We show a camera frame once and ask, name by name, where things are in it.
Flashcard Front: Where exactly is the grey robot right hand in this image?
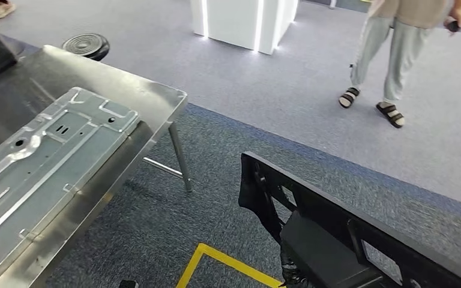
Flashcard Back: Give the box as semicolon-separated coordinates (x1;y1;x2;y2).
279;240;316;288

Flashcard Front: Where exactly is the black plastic plate bracket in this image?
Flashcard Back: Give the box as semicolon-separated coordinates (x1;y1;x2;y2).
238;151;461;288

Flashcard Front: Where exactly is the stainless steel workbench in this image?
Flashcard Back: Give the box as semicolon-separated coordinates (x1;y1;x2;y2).
0;44;194;288

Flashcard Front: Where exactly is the yellow floor tape square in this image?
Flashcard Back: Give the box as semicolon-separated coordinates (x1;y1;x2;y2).
175;242;285;288

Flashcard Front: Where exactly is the person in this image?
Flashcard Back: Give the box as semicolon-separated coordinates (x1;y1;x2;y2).
338;0;461;130

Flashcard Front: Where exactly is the white lit display plinth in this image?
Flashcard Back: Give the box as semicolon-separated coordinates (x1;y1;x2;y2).
189;0;300;56

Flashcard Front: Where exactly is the grey stamped metal panel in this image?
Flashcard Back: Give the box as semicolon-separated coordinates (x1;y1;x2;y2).
0;86;141;276

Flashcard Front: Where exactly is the person's hand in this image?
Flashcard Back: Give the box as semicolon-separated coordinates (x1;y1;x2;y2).
442;5;461;35

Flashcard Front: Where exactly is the black round stool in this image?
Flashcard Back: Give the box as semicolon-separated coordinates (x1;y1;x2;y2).
61;32;111;62

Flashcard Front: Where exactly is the person's foot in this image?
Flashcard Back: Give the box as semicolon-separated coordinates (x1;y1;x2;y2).
0;0;17;20

